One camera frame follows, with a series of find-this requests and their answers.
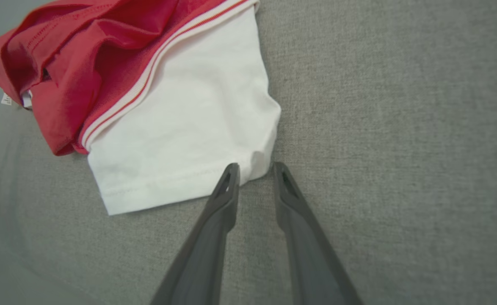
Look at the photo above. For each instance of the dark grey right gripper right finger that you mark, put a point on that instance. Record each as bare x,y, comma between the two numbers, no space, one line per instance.
312,262

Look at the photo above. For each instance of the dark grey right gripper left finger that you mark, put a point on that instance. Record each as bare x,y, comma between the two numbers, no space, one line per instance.
202,254

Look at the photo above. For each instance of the red jersey shirt white sleeves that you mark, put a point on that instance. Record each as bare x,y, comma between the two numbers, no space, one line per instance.
180,110

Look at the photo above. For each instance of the grey fabric sofa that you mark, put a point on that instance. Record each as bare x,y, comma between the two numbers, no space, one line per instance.
401,148

